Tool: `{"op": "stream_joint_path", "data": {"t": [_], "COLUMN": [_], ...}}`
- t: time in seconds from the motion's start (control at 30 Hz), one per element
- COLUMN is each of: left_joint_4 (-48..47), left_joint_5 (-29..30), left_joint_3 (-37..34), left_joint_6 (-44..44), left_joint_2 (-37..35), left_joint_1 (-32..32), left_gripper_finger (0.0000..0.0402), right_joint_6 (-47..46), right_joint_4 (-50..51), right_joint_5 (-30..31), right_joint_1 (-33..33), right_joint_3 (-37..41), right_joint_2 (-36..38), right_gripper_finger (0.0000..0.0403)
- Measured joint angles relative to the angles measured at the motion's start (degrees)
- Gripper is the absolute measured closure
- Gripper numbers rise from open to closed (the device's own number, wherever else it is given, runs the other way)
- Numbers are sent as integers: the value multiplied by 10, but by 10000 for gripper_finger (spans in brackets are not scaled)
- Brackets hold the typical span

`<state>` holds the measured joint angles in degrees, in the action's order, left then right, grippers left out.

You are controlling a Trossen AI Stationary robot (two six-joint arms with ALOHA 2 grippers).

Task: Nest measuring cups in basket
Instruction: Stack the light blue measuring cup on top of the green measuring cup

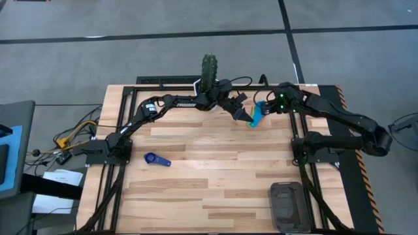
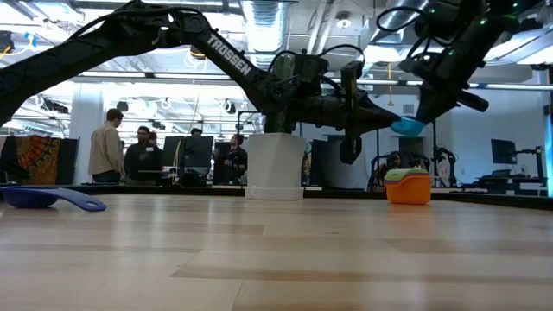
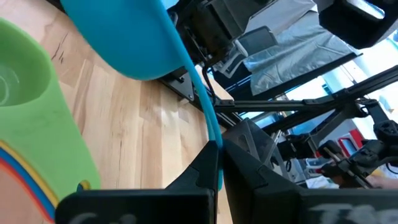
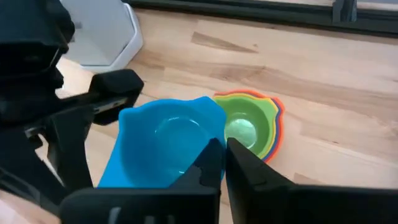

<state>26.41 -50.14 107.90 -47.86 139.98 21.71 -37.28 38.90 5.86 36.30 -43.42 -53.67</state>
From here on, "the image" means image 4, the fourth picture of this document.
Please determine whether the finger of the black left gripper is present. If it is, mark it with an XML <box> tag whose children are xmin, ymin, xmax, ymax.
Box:
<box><xmin>0</xmin><ymin>130</ymin><xmax>65</xmax><ymax>215</ymax></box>
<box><xmin>46</xmin><ymin>107</ymin><xmax>94</xmax><ymax>187</ymax></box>

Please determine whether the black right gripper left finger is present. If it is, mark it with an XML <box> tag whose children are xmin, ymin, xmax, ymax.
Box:
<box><xmin>58</xmin><ymin>138</ymin><xmax>225</xmax><ymax>224</ymax></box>

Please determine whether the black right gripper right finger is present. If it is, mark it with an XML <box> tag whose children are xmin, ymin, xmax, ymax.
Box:
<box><xmin>226</xmin><ymin>138</ymin><xmax>398</xmax><ymax>224</ymax></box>

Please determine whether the light blue measuring cup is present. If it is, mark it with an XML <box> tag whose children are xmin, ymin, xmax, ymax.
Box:
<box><xmin>98</xmin><ymin>95</ymin><xmax>227</xmax><ymax>189</ymax></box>

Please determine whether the orange plastic measuring cup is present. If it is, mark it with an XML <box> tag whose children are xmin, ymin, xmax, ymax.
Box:
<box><xmin>213</xmin><ymin>89</ymin><xmax>285</xmax><ymax>164</ymax></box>

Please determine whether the green plastic measuring cup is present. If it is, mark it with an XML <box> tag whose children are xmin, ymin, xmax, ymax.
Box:
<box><xmin>214</xmin><ymin>95</ymin><xmax>275</xmax><ymax>158</ymax></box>

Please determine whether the white plant pot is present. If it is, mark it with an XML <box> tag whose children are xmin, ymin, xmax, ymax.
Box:
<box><xmin>58</xmin><ymin>0</ymin><xmax>144</xmax><ymax>74</ymax></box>

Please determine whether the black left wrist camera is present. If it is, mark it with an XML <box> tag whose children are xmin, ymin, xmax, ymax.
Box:
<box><xmin>88</xmin><ymin>68</ymin><xmax>146</xmax><ymax>126</ymax></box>

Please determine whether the black table frame rail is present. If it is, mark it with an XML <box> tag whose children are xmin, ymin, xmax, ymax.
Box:
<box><xmin>124</xmin><ymin>0</ymin><xmax>398</xmax><ymax>38</ymax></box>

